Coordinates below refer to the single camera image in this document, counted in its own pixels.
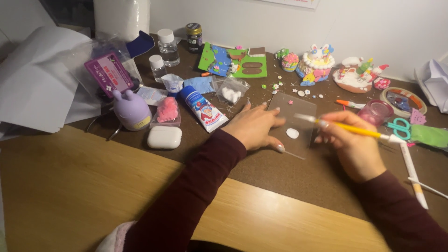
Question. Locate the person's right hand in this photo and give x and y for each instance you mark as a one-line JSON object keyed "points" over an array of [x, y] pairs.
{"points": [[357, 150]]}

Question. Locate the person's left hand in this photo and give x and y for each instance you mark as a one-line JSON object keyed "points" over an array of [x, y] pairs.
{"points": [[250, 127]]}

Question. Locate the person's right fingers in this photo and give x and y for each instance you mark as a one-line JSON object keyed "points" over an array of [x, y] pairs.
{"points": [[329, 119]]}

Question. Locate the clear acrylic work board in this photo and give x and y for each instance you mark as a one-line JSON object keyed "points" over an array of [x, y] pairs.
{"points": [[301, 112]]}

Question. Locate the yellow clay modelling tool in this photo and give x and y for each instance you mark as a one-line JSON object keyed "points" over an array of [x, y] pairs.
{"points": [[364, 132]]}

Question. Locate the orange and white clay tool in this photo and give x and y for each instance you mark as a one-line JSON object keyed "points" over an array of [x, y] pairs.
{"points": [[350, 104]]}

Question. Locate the white oval clay piece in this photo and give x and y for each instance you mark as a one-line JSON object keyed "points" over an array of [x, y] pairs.
{"points": [[292, 133]]}

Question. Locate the pink transparent cup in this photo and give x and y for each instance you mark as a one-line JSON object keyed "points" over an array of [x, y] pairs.
{"points": [[375, 112]]}

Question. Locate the clay christmas snow scene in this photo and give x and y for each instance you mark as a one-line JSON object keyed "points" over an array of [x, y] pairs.
{"points": [[353, 78]]}

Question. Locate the clay bunny cake figure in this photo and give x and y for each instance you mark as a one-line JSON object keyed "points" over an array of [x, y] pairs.
{"points": [[315, 66]]}

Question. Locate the scattered tiny clay flowers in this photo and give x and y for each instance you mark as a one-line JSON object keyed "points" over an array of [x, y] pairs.
{"points": [[275, 85]]}

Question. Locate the pink clay flower ball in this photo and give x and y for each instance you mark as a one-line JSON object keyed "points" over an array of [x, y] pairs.
{"points": [[382, 83]]}

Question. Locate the clay flower cupcake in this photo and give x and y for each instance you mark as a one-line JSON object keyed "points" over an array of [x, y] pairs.
{"points": [[290, 62]]}

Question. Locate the teal scissors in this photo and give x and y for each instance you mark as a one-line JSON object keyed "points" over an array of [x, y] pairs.
{"points": [[399, 126]]}

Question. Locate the brown work mat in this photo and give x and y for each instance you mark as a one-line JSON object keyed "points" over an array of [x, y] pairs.
{"points": [[280, 175]]}

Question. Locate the tape roll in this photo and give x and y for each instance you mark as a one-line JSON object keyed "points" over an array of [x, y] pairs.
{"points": [[402, 101]]}

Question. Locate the small green clay figure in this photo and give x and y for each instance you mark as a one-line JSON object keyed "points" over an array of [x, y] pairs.
{"points": [[281, 53]]}

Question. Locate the white clay in plastic bag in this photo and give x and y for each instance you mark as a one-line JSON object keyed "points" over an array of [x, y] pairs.
{"points": [[231, 92]]}

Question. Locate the white clay tool yellow band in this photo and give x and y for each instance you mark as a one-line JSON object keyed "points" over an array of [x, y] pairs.
{"points": [[413, 175]]}

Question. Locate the green clay in plastic bag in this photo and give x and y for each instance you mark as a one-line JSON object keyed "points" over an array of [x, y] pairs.
{"points": [[429, 135]]}

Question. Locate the green and blue clay landscape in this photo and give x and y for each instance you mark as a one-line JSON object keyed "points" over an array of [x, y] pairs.
{"points": [[238, 68]]}

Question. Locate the crumpled white paper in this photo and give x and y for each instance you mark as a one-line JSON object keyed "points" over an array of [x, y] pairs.
{"points": [[434, 84]]}

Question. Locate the thin white clay tool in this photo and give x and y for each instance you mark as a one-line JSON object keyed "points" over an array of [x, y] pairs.
{"points": [[428, 188]]}

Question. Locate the white glue tube blue cap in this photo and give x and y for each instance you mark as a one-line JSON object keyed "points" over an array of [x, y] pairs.
{"points": [[204, 110]]}

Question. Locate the small orange marker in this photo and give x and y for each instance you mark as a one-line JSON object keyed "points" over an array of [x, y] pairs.
{"points": [[206, 74]]}

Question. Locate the blue clay in plastic bag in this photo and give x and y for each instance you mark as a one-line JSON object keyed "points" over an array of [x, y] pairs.
{"points": [[199, 85]]}

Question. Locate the dark jar gold lid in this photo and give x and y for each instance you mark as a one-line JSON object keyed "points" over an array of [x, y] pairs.
{"points": [[194, 38]]}

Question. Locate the small white sachet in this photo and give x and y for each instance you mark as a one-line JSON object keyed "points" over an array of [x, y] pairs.
{"points": [[172, 83]]}

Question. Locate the pink clay in plastic bag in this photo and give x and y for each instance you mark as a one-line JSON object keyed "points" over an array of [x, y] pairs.
{"points": [[167, 110]]}

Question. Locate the white earbuds case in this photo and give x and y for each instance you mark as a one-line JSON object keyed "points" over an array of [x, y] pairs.
{"points": [[164, 137]]}

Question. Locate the large clear bottle white cap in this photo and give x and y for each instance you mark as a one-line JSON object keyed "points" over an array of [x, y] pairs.
{"points": [[168, 49]]}

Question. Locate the small printed leaflet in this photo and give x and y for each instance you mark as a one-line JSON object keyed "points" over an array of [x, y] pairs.
{"points": [[152, 95]]}

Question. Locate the small clear bottle white cap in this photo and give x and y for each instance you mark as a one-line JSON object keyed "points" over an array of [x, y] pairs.
{"points": [[157, 68]]}

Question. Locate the purple bunny-shaped gadget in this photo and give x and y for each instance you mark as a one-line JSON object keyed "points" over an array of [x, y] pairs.
{"points": [[132, 110]]}

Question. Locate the dark blue flap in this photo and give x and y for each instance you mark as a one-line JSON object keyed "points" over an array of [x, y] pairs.
{"points": [[140, 43]]}

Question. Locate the plastic bag with purple label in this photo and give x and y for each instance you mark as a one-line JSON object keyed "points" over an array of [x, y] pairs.
{"points": [[108, 73]]}

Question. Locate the white paper towel roll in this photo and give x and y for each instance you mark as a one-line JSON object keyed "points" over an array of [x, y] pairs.
{"points": [[120, 19]]}

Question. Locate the pink fluffy garment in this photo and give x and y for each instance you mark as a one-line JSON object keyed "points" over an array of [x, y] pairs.
{"points": [[112, 241]]}

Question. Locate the white paper sheets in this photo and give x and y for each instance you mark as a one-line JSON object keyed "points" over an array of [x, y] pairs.
{"points": [[31, 80]]}

